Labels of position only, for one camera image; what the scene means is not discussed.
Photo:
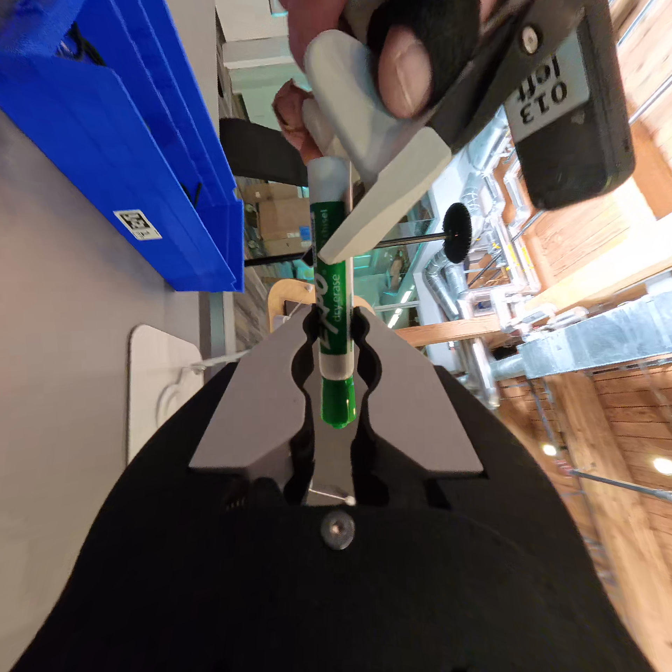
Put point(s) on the black chair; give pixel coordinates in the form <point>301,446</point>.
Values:
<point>263,152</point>

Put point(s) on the silver ceiling pipe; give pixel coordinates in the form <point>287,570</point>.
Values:
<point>473,347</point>

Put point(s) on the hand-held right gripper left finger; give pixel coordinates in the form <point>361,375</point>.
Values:
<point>252,420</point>

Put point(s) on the person's left hand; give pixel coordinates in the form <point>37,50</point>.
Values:
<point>404,74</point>

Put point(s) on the large blue bin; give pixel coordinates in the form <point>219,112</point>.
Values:
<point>126,126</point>

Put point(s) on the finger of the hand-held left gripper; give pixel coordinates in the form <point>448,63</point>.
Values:
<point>399,189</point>
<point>347,105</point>

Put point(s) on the wooden ceiling beam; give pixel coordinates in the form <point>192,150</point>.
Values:
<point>452,331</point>

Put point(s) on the cardboard panel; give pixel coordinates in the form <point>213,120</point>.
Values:
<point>284,226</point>

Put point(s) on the large silver ceiling duct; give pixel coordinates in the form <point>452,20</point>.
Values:
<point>599,336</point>

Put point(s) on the green dry erase marker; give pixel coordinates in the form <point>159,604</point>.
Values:
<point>334,305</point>

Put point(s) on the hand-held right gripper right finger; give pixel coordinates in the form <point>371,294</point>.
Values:
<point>420,420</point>

